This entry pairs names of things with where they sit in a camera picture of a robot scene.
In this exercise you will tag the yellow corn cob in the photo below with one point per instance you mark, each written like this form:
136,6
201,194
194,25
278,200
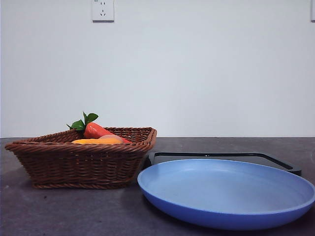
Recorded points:
93,141

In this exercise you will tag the blue round plate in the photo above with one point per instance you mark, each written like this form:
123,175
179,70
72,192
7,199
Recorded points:
221,191

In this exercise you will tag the brown wicker basket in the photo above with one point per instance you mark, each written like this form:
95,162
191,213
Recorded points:
81,167

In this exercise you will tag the pale pink egg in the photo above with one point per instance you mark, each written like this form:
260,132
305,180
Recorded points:
109,136

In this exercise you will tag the orange carrot with green leaves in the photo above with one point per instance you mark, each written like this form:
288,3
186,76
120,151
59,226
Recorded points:
94,130

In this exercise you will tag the black rectangular tray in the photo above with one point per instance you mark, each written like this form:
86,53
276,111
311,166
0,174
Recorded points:
283,162

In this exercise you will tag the white wall socket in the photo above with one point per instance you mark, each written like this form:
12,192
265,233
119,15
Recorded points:
103,11

